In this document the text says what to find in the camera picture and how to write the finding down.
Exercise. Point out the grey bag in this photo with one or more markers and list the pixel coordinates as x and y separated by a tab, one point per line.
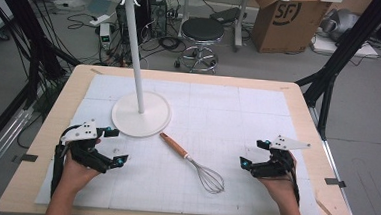
342	23

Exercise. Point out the white grid mat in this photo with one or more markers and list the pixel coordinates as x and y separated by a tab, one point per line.
244	124

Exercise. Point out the thin wooden strip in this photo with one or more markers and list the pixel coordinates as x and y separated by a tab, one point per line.
326	211

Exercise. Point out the black computer tower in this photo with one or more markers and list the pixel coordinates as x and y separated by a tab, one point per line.
158	15

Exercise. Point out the brown cardboard box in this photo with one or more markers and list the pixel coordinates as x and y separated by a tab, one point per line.
283	29

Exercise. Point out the black tape strip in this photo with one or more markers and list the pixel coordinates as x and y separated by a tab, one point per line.
25	158
335	182

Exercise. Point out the white hook stand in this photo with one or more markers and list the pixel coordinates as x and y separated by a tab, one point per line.
141	118

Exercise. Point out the person's right hand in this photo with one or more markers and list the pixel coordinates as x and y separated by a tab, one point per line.
278	189

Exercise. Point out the white power strip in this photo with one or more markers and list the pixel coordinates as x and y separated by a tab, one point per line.
99	20

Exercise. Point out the white flat board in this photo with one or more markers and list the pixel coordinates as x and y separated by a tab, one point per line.
345	48

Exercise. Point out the person's left hand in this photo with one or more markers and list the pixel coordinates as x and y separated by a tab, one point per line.
75	175

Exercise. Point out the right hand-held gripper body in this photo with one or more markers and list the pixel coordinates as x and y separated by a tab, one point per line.
277	159

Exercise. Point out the black metal stand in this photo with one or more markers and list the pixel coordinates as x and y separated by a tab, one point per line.
32	44
345	47

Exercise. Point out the bench power supply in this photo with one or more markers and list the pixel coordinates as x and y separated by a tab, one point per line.
104	35

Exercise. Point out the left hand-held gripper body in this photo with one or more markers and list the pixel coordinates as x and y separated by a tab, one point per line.
83	147

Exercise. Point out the black round stool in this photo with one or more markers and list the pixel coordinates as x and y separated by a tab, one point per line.
202	29

